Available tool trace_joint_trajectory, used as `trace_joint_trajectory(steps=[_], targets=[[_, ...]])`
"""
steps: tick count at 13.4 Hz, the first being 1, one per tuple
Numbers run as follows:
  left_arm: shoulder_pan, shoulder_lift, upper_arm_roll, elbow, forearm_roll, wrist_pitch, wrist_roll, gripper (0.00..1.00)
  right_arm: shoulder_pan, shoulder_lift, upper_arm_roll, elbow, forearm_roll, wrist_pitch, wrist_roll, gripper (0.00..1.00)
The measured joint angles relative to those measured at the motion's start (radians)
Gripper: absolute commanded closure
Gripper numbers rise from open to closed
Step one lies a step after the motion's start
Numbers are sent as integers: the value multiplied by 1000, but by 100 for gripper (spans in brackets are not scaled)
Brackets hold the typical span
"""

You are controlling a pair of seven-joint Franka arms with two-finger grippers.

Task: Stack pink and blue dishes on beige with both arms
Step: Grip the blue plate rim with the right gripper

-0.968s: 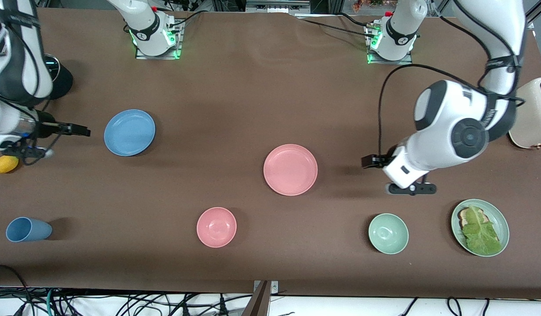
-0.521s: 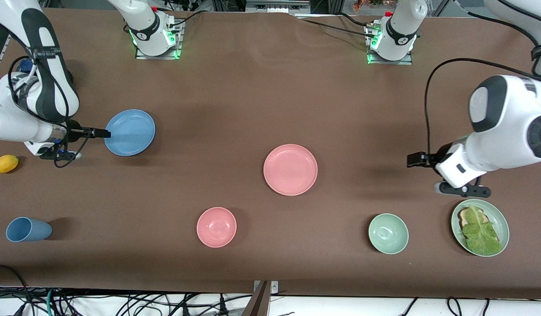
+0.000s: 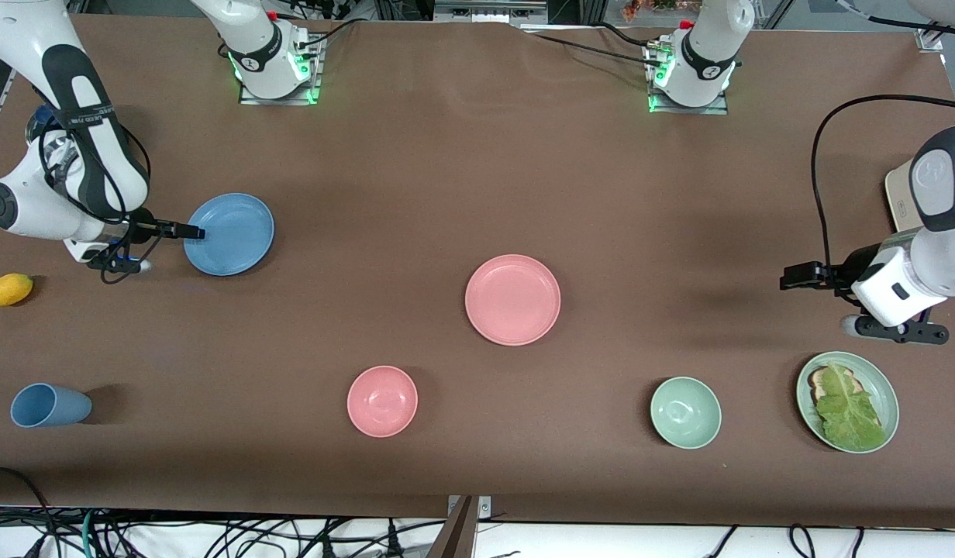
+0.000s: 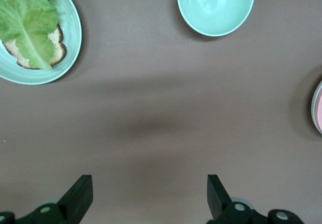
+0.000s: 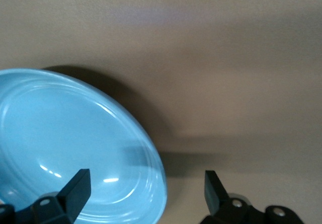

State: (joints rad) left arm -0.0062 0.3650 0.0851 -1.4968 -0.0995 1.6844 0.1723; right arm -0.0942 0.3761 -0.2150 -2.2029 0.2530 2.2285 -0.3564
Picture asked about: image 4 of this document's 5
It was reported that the toasted bread slice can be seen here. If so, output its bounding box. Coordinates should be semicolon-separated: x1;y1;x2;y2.
2;24;68;70

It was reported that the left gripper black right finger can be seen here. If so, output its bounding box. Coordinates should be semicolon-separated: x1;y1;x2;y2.
206;174;305;224

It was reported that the mint green bowl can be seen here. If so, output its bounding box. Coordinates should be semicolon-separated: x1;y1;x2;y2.
177;0;256;37

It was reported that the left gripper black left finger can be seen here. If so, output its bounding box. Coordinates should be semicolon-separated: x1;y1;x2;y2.
0;174;94;224

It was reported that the beige plate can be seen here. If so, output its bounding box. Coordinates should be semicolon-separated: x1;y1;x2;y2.
310;79;322;135

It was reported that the green lettuce leaf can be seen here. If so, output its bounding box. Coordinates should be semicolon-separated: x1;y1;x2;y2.
0;0;60;70

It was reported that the green ribbed plate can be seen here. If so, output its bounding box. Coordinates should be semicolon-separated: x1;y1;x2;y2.
0;0;83;86

